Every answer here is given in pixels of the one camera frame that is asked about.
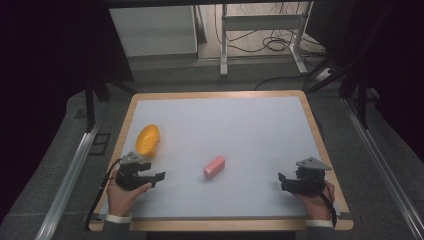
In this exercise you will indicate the person's left hand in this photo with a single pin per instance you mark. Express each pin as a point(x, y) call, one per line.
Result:
point(119, 200)

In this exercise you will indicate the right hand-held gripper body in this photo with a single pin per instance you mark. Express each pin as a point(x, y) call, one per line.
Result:
point(308, 181)

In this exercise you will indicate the white power strip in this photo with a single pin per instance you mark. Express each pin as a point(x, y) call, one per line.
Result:
point(325, 74)

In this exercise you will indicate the white cabinet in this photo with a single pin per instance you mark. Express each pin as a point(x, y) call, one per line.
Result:
point(154, 30)

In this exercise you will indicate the black metal stand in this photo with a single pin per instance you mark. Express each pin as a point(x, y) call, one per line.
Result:
point(361, 100)
point(90, 103)

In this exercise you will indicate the yellow plastic strainer bowl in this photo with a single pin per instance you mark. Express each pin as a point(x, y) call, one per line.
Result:
point(147, 140)

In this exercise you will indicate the aluminium rail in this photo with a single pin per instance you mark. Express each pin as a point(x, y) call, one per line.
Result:
point(383, 163)
point(68, 183)

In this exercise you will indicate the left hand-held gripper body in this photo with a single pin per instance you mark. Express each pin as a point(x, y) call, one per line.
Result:
point(128, 178)

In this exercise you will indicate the dark curtain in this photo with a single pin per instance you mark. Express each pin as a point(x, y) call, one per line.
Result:
point(43, 83)
point(396, 66)

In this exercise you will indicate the black floor plate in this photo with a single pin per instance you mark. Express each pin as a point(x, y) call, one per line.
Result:
point(99, 144)

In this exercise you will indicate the white metal desk frame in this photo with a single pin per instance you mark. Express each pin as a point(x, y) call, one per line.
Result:
point(261, 22)

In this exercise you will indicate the person's right hand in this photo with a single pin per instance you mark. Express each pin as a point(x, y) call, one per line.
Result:
point(316, 206)

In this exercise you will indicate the pink soap bar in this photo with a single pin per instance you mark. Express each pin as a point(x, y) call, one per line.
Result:
point(214, 167)

